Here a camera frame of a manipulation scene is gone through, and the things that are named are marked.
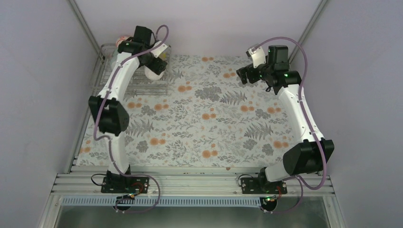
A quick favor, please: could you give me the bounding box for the wire dish rack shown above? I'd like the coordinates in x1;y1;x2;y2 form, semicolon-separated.
91;43;172;96

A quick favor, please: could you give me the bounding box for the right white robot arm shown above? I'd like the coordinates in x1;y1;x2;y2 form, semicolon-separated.
237;45;335;193

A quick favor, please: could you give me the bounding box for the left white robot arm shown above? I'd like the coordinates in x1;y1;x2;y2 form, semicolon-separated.
88;24;169;192

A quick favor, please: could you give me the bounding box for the red patterned white bowl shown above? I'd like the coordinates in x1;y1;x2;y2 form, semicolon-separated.
115;35;131;47

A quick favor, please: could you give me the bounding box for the floral tablecloth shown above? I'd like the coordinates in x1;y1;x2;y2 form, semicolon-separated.
77;54;301;168

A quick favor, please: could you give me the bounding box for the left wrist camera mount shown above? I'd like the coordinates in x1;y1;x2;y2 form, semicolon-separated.
151;41;169;57

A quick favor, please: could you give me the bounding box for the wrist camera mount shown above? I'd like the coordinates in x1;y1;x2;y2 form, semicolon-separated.
246;47;267;68
151;41;169;57

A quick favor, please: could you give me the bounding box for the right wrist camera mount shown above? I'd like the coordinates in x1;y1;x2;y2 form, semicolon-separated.
246;47;267;68

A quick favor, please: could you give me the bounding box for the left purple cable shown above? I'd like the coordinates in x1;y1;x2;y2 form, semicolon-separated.
93;25;171;177

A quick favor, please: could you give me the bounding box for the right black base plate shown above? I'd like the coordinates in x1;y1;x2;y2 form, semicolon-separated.
240;177;288;194

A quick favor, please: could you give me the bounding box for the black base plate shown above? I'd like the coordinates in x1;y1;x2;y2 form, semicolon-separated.
240;177;288;194
101;171;150;194

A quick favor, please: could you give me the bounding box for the aluminium rail frame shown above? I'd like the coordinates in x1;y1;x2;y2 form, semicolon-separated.
50;165;335;197

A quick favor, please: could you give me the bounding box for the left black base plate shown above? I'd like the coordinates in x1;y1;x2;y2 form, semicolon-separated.
101;171;150;194

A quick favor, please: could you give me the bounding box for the grey slotted cable duct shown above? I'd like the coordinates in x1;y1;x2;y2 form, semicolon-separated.
61;196;261;208

